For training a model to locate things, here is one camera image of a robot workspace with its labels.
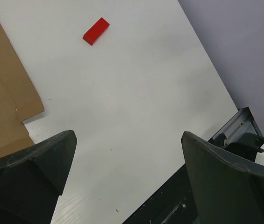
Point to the brown cardboard box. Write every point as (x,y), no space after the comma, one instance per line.
(19,100)

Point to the red rectangular block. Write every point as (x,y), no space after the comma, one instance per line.
(92,35)

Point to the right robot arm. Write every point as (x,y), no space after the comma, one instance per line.
(247,145)

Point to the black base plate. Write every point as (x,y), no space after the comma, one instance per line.
(172,203)

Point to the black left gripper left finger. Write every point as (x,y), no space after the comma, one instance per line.
(32,179)

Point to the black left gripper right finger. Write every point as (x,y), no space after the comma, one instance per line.
(227,188)

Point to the aluminium table frame rail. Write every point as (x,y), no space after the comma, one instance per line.
(242,122)

